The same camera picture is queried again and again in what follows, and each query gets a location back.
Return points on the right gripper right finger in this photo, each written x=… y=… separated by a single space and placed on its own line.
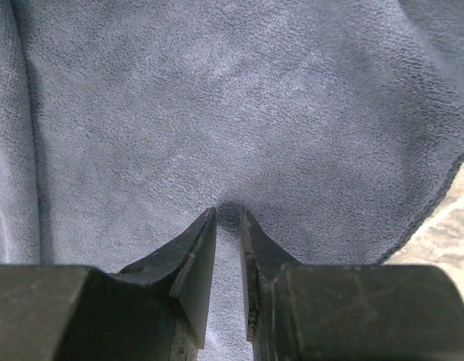
x=261 y=262

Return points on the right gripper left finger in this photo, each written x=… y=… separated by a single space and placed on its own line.
x=157 y=307

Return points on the grey towel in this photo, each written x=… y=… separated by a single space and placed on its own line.
x=339 y=124

